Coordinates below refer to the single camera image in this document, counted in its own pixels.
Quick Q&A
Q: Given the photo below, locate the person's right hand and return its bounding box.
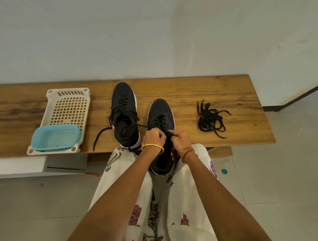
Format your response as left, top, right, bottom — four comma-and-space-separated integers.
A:
167, 130, 193, 152

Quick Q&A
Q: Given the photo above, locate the person's left hand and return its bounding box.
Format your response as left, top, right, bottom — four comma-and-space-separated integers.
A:
141, 127, 167, 149

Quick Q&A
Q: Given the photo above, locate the black shoelace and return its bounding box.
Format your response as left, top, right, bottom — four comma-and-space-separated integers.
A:
152, 116, 175, 139
93, 97, 148, 152

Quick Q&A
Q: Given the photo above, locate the person's right forearm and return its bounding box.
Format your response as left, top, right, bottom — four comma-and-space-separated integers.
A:
183, 150, 272, 241

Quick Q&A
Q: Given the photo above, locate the person's left forearm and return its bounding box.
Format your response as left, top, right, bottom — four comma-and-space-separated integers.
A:
67, 147, 164, 241

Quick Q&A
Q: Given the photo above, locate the gold bangle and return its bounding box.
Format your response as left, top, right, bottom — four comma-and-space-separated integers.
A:
141, 143, 165, 155

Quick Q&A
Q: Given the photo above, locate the black sneaker with white sole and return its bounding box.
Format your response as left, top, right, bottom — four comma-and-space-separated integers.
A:
108, 82, 141, 150
147, 98, 176, 176

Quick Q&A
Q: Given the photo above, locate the pile of black shoelaces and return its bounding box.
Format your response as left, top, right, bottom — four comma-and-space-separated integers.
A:
197, 99, 232, 139

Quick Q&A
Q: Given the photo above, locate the white floral garment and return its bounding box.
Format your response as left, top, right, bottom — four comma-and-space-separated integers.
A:
88, 143, 219, 241

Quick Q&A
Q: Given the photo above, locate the white plastic basket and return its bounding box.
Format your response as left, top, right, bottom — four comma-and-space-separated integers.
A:
27, 88, 91, 156

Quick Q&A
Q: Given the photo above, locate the light blue plastic tub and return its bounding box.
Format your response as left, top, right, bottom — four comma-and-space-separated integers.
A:
31, 124, 82, 152

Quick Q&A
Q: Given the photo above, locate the black skirting board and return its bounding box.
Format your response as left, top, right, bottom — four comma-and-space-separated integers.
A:
262, 86, 318, 112

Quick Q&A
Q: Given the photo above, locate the white lower shelf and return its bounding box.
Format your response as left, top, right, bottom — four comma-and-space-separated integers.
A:
0, 153, 89, 179

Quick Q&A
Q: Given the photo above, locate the orange thread bracelet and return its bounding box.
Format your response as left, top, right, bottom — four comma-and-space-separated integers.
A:
181, 149, 199, 164

